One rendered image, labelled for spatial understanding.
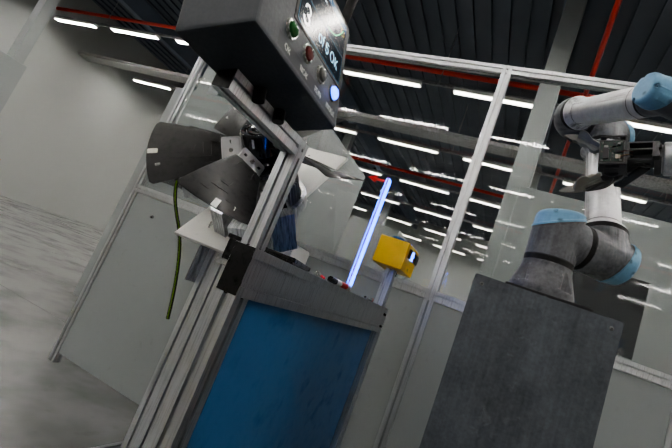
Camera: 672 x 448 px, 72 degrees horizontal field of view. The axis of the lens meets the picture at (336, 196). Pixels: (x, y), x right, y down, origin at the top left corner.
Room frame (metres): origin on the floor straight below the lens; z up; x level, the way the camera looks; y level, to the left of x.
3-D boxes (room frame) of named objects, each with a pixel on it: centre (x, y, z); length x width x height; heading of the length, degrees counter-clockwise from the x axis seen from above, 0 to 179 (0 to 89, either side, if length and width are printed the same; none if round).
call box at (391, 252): (1.50, -0.26, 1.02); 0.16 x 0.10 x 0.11; 155
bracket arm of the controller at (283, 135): (0.66, 0.14, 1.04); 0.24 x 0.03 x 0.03; 155
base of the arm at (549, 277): (1.11, -0.55, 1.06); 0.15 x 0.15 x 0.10
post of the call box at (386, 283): (1.50, -0.26, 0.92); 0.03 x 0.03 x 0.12; 65
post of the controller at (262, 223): (0.76, 0.10, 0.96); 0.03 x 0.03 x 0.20; 65
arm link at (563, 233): (1.11, -0.56, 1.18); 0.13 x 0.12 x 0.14; 95
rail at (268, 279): (1.15, -0.09, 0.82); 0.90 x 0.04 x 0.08; 155
